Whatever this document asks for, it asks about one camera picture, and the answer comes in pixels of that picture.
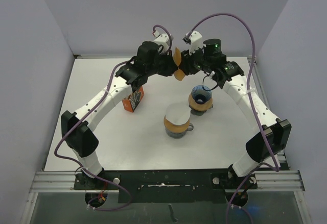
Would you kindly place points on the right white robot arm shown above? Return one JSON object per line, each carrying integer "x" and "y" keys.
{"x": 270, "y": 132}

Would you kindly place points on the grey glass carafe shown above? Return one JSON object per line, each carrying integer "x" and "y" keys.
{"x": 181, "y": 134}

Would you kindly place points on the white paper coffee filter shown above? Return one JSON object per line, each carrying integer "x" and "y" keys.
{"x": 178, "y": 114}

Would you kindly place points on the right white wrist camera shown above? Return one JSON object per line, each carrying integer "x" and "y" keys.
{"x": 195, "y": 40}

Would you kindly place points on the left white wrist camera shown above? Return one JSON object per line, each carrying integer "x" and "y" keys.
{"x": 165, "y": 40}

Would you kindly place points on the orange coffee filter box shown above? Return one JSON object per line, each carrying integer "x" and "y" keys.
{"x": 131, "y": 102}

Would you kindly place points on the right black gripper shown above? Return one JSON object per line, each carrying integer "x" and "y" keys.
{"x": 186, "y": 64}

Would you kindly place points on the brown paper coffee filter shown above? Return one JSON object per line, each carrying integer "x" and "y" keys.
{"x": 178, "y": 74}

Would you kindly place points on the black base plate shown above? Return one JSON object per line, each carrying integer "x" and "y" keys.
{"x": 168, "y": 186}

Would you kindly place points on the blue plastic dripper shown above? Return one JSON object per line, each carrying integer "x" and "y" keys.
{"x": 201, "y": 94}

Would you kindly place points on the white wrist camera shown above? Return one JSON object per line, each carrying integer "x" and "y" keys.
{"x": 195, "y": 40}
{"x": 165, "y": 40}

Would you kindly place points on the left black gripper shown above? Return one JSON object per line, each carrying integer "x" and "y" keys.
{"x": 170, "y": 66}

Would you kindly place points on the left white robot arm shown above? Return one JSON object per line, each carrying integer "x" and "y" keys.
{"x": 77, "y": 128}

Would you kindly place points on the grey plastic dripper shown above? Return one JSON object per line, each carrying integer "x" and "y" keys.
{"x": 197, "y": 112}

